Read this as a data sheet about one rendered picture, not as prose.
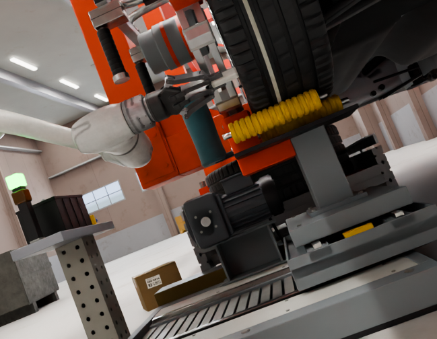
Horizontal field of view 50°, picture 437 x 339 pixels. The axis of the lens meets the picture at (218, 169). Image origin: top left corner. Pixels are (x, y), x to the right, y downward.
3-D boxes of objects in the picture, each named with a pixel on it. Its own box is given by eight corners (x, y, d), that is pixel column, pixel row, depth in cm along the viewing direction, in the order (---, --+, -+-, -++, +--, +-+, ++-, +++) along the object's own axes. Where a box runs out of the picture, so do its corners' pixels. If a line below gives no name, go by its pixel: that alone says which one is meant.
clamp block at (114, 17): (124, 14, 121) (117, -4, 121) (93, 28, 122) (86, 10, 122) (130, 21, 126) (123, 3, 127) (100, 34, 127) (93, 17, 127)
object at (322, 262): (451, 239, 104) (433, 198, 105) (300, 295, 108) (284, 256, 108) (394, 222, 153) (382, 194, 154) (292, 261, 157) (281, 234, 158)
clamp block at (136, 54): (157, 52, 155) (151, 38, 155) (132, 62, 156) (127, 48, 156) (161, 56, 160) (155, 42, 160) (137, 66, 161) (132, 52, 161)
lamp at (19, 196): (26, 200, 136) (21, 188, 136) (14, 206, 136) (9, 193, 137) (33, 200, 140) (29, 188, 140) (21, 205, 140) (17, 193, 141)
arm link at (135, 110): (121, 114, 112) (143, 104, 111) (120, 95, 119) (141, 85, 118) (139, 141, 118) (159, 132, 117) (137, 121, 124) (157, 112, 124)
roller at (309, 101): (332, 102, 118) (323, 81, 119) (225, 146, 121) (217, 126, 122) (330, 106, 124) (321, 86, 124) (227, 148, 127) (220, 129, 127)
